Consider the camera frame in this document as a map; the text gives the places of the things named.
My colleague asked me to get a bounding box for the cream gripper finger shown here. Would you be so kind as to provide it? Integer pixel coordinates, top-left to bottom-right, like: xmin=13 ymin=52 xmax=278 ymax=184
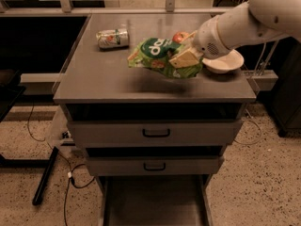
xmin=168 ymin=47 xmax=203 ymax=68
xmin=182 ymin=31 xmax=197 ymax=43

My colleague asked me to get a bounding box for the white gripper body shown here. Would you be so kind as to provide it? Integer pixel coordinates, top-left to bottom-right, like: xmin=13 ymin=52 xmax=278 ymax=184
xmin=193 ymin=16 xmax=230 ymax=59

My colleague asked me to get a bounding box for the green rice chip bag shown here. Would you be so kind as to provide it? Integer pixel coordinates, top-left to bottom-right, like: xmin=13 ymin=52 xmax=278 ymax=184
xmin=127 ymin=38 xmax=202 ymax=79

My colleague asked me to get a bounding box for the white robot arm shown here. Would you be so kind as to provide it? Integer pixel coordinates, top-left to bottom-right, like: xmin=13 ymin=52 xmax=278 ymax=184
xmin=169 ymin=0 xmax=301 ymax=68

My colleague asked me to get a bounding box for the grey drawer cabinet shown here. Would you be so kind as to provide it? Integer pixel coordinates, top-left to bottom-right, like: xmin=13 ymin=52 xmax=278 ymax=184
xmin=54 ymin=12 xmax=258 ymax=226

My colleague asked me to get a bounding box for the top grey drawer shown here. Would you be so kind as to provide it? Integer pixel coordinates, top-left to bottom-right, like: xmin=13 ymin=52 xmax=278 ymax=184
xmin=66 ymin=103 xmax=243 ymax=148

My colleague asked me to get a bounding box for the grey drawer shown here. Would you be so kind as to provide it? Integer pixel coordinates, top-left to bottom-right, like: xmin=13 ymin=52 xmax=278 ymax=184
xmin=66 ymin=103 xmax=243 ymax=148
xmin=98 ymin=175 xmax=214 ymax=226
xmin=87 ymin=146 xmax=224 ymax=176

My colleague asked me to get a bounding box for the middle grey drawer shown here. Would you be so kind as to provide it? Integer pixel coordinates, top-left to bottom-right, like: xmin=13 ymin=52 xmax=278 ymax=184
xmin=87 ymin=146 xmax=224 ymax=176

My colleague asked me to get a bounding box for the bottom grey drawer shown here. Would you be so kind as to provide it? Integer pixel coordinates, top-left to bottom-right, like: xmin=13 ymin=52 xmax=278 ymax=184
xmin=98 ymin=175 xmax=214 ymax=226

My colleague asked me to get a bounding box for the red apple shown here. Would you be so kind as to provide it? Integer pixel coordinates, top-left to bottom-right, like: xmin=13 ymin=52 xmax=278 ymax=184
xmin=172 ymin=32 xmax=189 ymax=43

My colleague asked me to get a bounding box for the white bowl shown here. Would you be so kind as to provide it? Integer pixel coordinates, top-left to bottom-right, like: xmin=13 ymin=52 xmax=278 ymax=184
xmin=202 ymin=50 xmax=245 ymax=74

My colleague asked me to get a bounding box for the crushed soda can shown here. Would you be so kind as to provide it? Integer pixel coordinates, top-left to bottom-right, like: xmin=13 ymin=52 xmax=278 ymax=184
xmin=96 ymin=28 xmax=130 ymax=49

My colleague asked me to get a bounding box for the black table leg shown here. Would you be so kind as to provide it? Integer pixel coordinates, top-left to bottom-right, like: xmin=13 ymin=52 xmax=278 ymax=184
xmin=32 ymin=147 xmax=58 ymax=206

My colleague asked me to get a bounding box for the black floor cable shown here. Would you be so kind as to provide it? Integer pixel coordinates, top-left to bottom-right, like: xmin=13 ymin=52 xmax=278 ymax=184
xmin=27 ymin=104 xmax=96 ymax=226

